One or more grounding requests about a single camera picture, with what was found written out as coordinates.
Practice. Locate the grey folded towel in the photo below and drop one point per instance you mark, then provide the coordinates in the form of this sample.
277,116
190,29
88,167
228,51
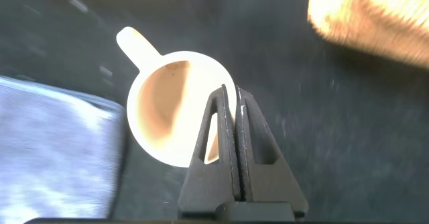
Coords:
57,150

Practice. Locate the black table cloth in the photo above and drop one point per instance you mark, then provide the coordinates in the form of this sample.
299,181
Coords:
335,133

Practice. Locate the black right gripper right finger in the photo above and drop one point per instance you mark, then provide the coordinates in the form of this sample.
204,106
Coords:
268,183

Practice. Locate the small cream espresso cup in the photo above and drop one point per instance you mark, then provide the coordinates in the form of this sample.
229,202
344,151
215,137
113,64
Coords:
187,130

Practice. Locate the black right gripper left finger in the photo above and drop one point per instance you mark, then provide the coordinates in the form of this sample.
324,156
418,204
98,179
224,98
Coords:
204,190

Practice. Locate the wicker basket holding food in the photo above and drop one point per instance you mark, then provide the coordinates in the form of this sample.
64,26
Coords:
375,16

